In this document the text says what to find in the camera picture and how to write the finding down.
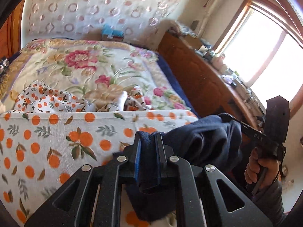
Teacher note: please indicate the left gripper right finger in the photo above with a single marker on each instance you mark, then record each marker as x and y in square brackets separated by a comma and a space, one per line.
[161, 160]

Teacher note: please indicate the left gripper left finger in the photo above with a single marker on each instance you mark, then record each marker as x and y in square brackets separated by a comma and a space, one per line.
[136, 155]

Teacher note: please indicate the navy printed t-shirt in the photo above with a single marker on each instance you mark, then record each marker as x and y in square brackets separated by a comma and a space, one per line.
[209, 140]

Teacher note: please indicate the right forearm grey sleeve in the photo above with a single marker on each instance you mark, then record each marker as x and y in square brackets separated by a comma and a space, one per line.
[269, 201]

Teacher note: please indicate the person right hand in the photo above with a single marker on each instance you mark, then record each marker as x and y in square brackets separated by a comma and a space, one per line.
[254, 166]

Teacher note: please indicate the wooden side cabinet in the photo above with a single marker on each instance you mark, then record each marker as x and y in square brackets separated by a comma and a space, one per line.
[201, 83]

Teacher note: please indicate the navy blue bed blanket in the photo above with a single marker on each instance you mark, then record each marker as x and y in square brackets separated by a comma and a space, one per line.
[173, 81]

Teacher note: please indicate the floral quilt blanket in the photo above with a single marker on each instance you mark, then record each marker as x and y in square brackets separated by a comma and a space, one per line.
[89, 69]

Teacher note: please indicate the orange print white sheet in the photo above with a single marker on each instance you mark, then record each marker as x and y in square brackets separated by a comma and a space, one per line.
[50, 133]

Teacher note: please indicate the blue box by headboard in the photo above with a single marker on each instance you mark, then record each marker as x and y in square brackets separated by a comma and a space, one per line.
[110, 34]

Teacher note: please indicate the cardboard box on cabinet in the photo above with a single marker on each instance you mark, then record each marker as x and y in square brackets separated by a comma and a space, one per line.
[193, 42]

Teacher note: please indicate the stack of folded papers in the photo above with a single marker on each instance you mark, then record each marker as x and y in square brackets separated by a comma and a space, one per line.
[183, 30]

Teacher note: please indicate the circle pattern lace curtain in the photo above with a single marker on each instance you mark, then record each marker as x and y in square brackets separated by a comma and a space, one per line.
[141, 21]

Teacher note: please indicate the wooden louvered wardrobe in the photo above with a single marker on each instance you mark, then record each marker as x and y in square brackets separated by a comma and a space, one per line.
[10, 32]

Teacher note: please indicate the window with wooden frame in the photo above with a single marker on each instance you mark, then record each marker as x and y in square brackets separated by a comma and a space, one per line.
[262, 46]

